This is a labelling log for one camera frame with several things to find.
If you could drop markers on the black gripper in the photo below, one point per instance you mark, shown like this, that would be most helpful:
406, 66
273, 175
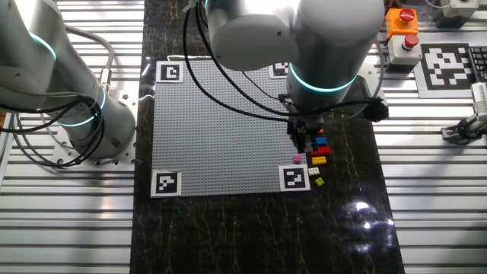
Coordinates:
304, 125

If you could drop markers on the magenta small Lego brick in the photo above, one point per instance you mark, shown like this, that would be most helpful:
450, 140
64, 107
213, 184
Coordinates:
297, 159

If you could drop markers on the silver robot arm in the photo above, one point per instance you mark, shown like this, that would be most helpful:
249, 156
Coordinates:
335, 42

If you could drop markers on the blue long Lego brick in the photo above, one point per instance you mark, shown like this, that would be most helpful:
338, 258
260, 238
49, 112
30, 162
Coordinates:
321, 142

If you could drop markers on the red long Lego brick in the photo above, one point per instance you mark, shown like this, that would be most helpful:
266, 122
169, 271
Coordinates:
321, 151

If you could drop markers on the yellow Lego brick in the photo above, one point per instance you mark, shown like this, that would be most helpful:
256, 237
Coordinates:
319, 160

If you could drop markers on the white Lego brick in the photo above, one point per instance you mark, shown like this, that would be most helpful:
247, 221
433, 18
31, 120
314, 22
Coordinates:
314, 171

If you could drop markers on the lime green Lego brick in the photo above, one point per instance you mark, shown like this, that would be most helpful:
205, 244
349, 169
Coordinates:
319, 182

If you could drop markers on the grey Lego baseplate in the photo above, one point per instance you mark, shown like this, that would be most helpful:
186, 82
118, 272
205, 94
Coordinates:
213, 152

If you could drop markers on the black white fiducial marker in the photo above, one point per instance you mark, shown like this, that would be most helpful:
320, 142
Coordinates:
294, 177
278, 71
169, 71
166, 183

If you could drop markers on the black marble pattern mat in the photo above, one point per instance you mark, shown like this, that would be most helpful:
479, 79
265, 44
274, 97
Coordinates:
247, 236

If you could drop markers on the grey emergency stop box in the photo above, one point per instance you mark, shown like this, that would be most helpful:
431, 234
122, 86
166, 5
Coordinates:
403, 55

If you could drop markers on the orange emergency stop box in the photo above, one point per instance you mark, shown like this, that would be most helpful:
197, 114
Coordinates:
399, 24

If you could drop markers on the large fiducial marker sheet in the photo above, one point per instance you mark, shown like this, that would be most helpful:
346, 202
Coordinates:
445, 64

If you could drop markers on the aluminium robot mounting plate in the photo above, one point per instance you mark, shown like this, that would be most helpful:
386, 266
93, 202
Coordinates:
128, 99

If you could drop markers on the black keyboard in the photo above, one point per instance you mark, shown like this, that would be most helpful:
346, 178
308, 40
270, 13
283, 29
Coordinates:
479, 61

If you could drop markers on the white box device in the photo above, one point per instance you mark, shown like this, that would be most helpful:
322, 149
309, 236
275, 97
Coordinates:
456, 9

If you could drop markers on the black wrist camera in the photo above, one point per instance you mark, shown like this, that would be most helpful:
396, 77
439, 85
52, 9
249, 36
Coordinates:
377, 110

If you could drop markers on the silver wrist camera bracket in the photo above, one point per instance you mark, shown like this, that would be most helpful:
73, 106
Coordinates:
371, 83

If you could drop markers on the metal camera mount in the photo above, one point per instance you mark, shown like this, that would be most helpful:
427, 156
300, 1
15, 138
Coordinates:
462, 131

